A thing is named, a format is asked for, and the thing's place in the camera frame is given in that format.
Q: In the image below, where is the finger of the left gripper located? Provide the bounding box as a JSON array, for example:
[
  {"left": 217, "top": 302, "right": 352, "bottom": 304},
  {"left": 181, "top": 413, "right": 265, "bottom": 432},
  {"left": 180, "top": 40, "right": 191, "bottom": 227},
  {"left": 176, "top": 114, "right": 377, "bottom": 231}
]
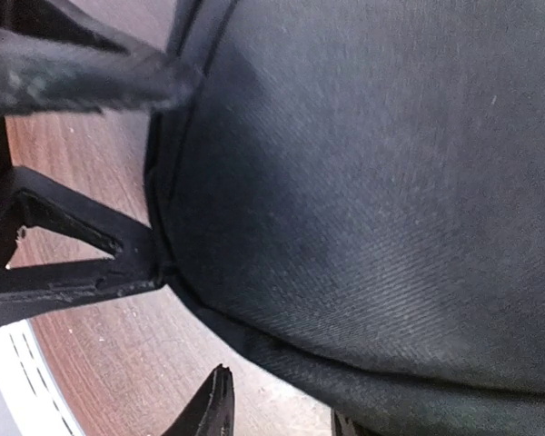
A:
[
  {"left": 0, "top": 167, "right": 164, "bottom": 327},
  {"left": 0, "top": 1, "right": 195, "bottom": 116}
]

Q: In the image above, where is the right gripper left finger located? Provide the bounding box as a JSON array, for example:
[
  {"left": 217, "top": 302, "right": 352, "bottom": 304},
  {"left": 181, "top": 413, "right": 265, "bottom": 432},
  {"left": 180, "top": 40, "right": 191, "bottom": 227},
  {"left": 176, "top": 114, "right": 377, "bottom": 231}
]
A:
[{"left": 163, "top": 364, "right": 234, "bottom": 436}]

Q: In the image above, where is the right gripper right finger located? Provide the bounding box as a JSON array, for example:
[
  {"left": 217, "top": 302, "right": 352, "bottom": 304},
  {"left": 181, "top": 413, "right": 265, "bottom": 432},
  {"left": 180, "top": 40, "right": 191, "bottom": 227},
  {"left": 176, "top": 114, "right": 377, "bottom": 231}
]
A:
[{"left": 332, "top": 410, "right": 368, "bottom": 436}]

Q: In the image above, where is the black student backpack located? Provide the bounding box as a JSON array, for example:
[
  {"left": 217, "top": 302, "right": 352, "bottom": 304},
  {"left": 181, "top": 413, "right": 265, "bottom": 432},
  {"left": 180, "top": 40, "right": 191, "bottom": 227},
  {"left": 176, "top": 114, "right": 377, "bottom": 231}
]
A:
[{"left": 144, "top": 1, "right": 545, "bottom": 435}]

